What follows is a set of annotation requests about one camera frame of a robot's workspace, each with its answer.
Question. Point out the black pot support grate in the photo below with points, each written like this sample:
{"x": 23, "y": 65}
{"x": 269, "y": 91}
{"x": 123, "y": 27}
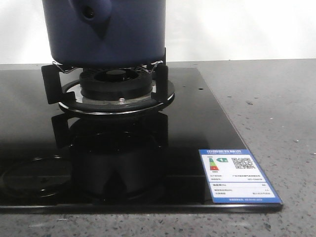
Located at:
{"x": 70, "y": 99}

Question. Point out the dark blue cooking pot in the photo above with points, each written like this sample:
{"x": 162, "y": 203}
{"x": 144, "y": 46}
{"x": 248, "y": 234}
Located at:
{"x": 105, "y": 33}

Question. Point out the black gas burner head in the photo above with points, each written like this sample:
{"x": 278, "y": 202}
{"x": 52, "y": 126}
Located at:
{"x": 104, "y": 84}

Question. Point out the blue white energy label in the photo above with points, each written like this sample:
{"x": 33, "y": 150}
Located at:
{"x": 234, "y": 176}

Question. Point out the black glass gas cooktop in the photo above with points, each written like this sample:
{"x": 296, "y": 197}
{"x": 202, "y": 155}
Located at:
{"x": 53, "y": 162}

